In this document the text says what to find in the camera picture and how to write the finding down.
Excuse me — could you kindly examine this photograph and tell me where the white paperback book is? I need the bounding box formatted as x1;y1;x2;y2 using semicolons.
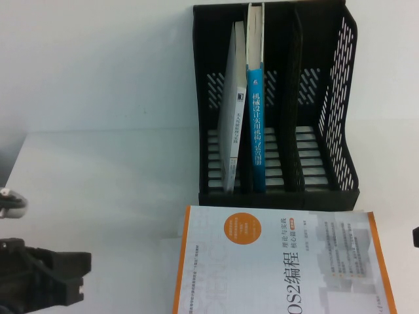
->
217;21;248;194

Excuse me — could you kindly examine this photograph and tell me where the black mesh book stand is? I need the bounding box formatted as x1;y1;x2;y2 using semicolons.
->
192;0;361;212

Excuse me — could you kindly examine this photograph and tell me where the blue spine book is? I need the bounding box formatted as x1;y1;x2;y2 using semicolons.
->
245;2;268;193

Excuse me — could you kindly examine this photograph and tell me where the orange-edged white ROS2 book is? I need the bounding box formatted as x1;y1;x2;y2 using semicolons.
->
172;205;399;314

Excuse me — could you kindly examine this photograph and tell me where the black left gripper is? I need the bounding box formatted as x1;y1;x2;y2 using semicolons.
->
0;248;92;314

